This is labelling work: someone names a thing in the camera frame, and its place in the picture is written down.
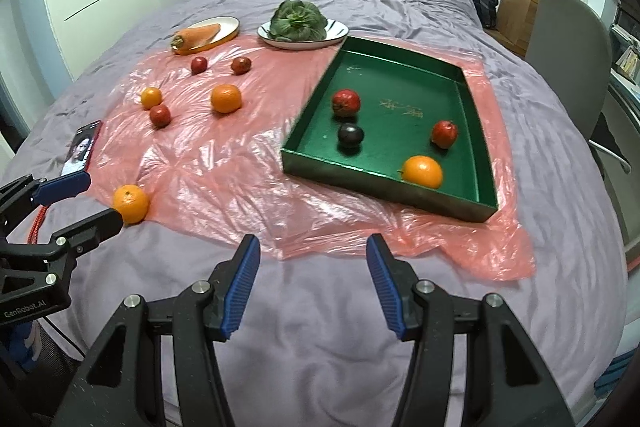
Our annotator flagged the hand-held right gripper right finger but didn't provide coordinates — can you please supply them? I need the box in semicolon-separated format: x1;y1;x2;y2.
366;234;566;427

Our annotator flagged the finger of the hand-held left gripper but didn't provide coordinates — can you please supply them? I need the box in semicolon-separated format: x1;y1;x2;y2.
0;171;92;233
50;207;124;259

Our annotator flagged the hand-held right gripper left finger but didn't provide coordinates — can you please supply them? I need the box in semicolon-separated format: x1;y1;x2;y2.
50;234;262;427

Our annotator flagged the large orange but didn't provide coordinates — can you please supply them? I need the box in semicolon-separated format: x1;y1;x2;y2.
112;185;151;225

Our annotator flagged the orange with green stem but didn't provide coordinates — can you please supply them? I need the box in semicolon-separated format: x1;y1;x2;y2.
400;155;444;190

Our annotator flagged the dark purple plum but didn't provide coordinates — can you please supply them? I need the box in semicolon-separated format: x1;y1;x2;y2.
337;123;364;152

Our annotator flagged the red apple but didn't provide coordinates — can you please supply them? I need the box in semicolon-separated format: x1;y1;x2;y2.
431;120;459;150

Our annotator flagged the green tray box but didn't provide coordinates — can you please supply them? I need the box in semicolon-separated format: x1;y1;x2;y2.
280;35;499;223

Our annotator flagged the person's left forearm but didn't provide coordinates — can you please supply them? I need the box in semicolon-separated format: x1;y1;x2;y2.
0;322;46;373

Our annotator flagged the smartphone in red case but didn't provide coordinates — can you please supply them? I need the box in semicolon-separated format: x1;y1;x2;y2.
60;120;103;178

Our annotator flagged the pink plastic sheet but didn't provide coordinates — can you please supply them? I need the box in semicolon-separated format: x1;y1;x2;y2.
87;32;536;282

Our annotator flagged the orange carrot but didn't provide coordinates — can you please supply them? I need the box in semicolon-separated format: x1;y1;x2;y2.
171;23;222;50

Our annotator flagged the white plate with orange rim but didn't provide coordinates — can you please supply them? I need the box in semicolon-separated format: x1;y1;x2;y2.
171;16;240;56

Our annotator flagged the white striped plate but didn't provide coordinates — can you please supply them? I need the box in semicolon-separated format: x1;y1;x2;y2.
257;20;349;51

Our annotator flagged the green leafy vegetable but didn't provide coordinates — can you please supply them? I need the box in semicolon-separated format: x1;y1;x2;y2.
270;0;327;42

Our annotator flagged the grey chair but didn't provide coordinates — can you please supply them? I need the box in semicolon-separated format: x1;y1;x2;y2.
525;0;631;172

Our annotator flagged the wooden cabinet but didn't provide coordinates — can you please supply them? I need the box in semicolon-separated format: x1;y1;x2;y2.
495;0;541;58

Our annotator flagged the red braided strap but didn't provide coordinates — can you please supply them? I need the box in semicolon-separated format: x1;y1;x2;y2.
27;204;48;245

